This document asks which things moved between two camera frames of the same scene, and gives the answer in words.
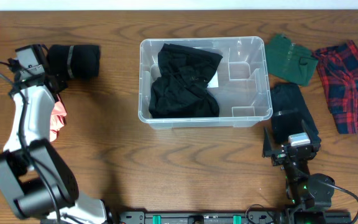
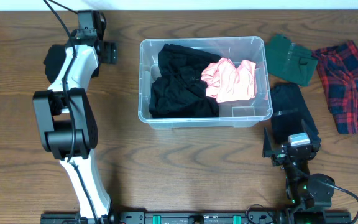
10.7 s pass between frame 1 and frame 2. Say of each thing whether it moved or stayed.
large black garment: stayed
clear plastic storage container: stayed
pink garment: moved
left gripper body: moved
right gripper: stayed
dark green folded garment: stayed
